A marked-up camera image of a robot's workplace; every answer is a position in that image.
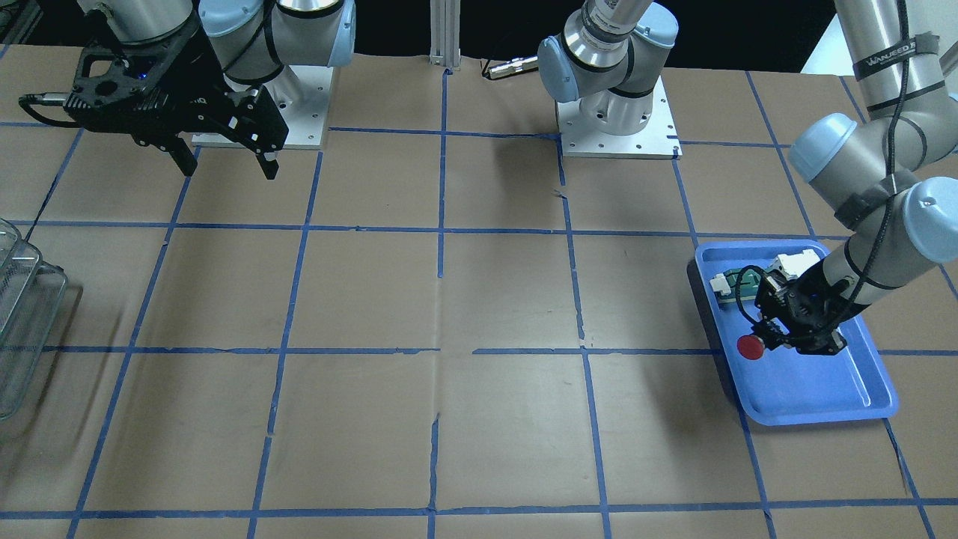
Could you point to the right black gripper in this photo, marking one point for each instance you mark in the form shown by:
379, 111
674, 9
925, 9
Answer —
200, 91

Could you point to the white plastic terminal block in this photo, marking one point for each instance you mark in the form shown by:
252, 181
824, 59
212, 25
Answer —
791, 267

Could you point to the silver cable connector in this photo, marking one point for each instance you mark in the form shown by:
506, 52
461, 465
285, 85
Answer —
513, 67

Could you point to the red emergency stop button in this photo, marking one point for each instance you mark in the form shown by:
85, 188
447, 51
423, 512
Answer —
751, 347

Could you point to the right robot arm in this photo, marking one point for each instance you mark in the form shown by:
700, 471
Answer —
253, 40

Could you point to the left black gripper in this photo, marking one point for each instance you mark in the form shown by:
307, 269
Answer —
813, 293

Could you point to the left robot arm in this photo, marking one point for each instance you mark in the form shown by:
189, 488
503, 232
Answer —
608, 58

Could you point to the blue plastic tray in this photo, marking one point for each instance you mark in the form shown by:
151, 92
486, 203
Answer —
785, 387

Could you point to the aluminium frame post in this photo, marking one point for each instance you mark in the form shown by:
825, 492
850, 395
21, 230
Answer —
445, 27

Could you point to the green circuit board module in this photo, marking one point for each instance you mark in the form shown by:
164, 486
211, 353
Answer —
725, 285

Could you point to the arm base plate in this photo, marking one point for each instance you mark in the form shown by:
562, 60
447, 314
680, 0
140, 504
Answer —
606, 125
302, 93

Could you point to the clear wire shelf basket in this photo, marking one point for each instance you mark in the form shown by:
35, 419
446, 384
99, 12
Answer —
31, 295

